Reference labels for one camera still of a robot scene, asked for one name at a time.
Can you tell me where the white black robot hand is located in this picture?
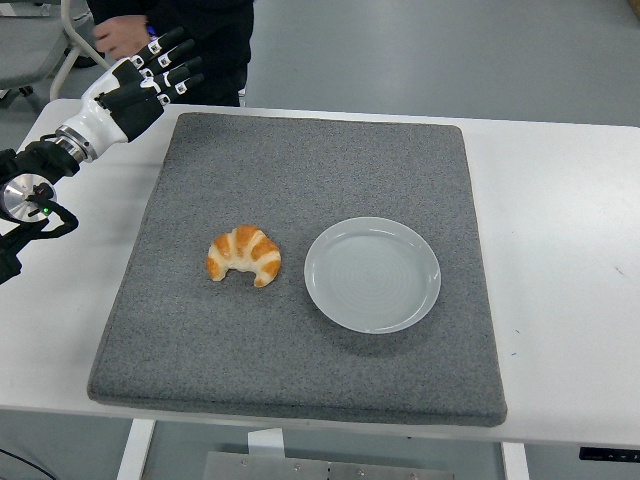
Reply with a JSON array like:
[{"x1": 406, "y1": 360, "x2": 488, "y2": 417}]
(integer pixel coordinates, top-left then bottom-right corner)
[{"x1": 59, "y1": 26, "x2": 206, "y2": 161}]

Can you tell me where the golden croissant bread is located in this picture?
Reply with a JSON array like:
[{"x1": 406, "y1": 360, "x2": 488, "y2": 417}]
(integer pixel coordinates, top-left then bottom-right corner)
[{"x1": 205, "y1": 224, "x2": 283, "y2": 289}]

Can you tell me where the pale grey round plate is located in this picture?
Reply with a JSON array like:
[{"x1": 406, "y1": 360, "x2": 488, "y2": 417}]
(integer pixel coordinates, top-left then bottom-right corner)
[{"x1": 303, "y1": 215, "x2": 442, "y2": 335}]

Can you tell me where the grey metal plate with screws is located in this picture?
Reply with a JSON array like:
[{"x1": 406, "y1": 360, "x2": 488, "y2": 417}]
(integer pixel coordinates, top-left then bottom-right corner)
[{"x1": 204, "y1": 450, "x2": 456, "y2": 480}]

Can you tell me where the person's hand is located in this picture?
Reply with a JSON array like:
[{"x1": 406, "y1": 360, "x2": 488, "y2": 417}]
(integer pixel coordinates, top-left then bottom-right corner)
[{"x1": 93, "y1": 14, "x2": 152, "y2": 61}]

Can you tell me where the grey office chair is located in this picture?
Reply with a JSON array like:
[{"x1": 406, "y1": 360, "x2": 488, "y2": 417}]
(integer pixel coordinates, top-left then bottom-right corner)
[{"x1": 0, "y1": 0, "x2": 110, "y2": 109}]

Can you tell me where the person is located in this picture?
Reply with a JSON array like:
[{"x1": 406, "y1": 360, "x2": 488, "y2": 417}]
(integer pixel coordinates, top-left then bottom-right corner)
[{"x1": 87, "y1": 0, "x2": 255, "y2": 108}]

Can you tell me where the grey felt mat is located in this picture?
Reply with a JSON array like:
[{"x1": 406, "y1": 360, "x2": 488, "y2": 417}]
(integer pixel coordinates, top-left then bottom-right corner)
[{"x1": 87, "y1": 111, "x2": 509, "y2": 429}]

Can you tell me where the white table leg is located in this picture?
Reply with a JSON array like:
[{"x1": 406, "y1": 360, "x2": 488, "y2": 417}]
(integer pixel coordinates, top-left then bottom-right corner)
[
  {"x1": 115, "y1": 419, "x2": 157, "y2": 480},
  {"x1": 501, "y1": 442, "x2": 530, "y2": 480}
]

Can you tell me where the black table control panel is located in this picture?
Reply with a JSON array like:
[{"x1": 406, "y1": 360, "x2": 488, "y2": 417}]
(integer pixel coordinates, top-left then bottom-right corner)
[{"x1": 579, "y1": 446, "x2": 640, "y2": 462}]

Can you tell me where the black floor cable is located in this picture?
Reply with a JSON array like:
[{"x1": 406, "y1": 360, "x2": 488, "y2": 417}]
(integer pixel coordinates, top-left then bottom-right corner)
[{"x1": 0, "y1": 447, "x2": 49, "y2": 480}]

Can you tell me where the white table frame bracket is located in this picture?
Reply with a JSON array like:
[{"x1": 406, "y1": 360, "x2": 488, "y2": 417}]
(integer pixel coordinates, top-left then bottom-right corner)
[{"x1": 247, "y1": 428, "x2": 286, "y2": 457}]

